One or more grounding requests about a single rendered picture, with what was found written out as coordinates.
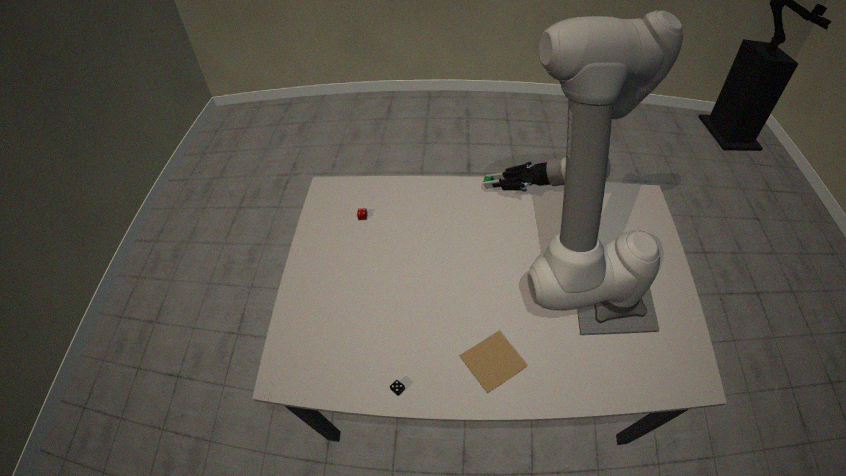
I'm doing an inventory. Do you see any tan mat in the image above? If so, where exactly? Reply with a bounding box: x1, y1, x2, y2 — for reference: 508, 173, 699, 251
459, 331, 528, 393

